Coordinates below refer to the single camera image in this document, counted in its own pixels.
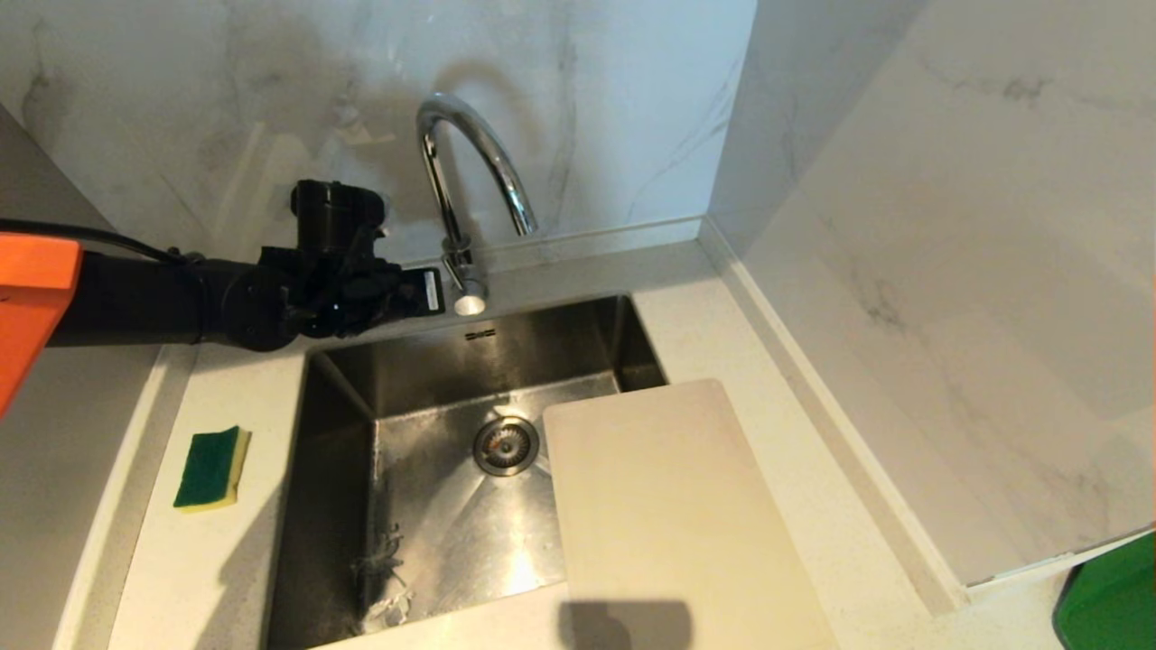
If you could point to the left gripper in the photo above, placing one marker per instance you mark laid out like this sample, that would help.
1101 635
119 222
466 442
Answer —
379 296

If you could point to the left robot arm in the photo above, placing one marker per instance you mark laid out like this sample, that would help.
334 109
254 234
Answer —
135 302

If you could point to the chrome gooseneck faucet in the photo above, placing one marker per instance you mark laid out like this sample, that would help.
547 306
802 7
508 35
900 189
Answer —
449 203

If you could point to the white plastic cutting board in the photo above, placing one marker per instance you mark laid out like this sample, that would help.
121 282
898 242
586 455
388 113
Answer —
673 524

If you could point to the round metal drain strainer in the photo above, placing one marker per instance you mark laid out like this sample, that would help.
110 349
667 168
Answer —
506 446

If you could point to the stainless steel sink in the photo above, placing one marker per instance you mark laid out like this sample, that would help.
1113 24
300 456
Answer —
433 506

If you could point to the green and yellow sponge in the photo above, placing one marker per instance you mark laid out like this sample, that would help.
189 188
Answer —
209 468

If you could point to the green plastic container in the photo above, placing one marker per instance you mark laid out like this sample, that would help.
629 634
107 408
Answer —
1115 600

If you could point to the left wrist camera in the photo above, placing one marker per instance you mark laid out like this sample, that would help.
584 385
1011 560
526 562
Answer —
336 209

